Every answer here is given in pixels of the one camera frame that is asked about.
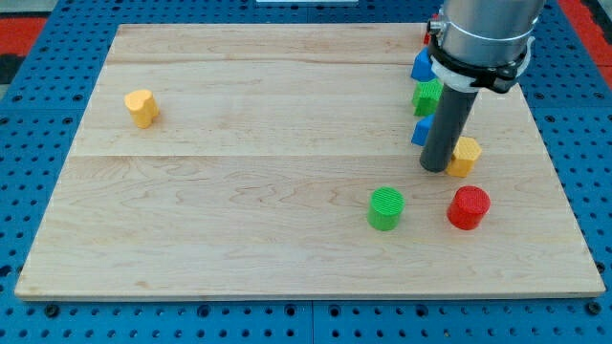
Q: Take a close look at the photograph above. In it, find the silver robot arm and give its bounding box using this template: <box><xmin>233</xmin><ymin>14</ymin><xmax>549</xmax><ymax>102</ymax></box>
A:
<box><xmin>437</xmin><ymin>0</ymin><xmax>545</xmax><ymax>67</ymax></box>

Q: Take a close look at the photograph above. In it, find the red block behind arm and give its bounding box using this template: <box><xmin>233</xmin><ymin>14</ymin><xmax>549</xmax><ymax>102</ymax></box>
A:
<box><xmin>423</xmin><ymin>13</ymin><xmax>439</xmax><ymax>45</ymax></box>

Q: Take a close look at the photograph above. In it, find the green cylinder block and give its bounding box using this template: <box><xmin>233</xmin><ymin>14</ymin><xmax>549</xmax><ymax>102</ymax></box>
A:
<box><xmin>367</xmin><ymin>186</ymin><xmax>405</xmax><ymax>231</ymax></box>

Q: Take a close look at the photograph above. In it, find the wooden board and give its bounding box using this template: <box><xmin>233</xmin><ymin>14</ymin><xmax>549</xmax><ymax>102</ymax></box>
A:
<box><xmin>14</xmin><ymin>24</ymin><xmax>605</xmax><ymax>301</ymax></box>

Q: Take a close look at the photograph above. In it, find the lower blue block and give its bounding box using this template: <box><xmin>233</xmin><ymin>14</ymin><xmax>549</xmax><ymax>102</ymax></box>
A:
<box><xmin>411</xmin><ymin>114</ymin><xmax>434</xmax><ymax>146</ymax></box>

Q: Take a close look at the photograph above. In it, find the blue block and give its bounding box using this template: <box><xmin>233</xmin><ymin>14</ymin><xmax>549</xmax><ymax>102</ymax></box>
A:
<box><xmin>411</xmin><ymin>114</ymin><xmax>434</xmax><ymax>146</ymax></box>
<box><xmin>410</xmin><ymin>47</ymin><xmax>436</xmax><ymax>82</ymax></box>

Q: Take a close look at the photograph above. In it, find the green star block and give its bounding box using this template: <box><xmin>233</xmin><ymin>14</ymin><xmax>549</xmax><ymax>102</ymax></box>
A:
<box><xmin>411</xmin><ymin>78</ymin><xmax>443</xmax><ymax>117</ymax></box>

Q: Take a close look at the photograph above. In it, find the upper blue block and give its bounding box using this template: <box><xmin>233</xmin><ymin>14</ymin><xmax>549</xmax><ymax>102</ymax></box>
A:
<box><xmin>410</xmin><ymin>47</ymin><xmax>436</xmax><ymax>82</ymax></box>

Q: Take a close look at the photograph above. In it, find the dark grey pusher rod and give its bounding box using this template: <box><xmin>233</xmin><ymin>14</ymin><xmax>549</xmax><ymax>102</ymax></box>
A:
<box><xmin>420</xmin><ymin>86</ymin><xmax>478</xmax><ymax>173</ymax></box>

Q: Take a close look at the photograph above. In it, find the yellow hexagon block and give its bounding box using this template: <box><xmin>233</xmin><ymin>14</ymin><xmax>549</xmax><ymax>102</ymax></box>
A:
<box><xmin>446</xmin><ymin>137</ymin><xmax>482</xmax><ymax>178</ymax></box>

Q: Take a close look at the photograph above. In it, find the red cylinder block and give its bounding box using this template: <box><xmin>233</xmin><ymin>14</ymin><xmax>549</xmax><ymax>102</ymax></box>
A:
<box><xmin>447</xmin><ymin>185</ymin><xmax>491</xmax><ymax>230</ymax></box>

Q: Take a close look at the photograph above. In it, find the yellow heart block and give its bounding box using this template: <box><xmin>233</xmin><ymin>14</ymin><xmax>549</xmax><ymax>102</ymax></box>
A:
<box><xmin>124</xmin><ymin>89</ymin><xmax>160</xmax><ymax>129</ymax></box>

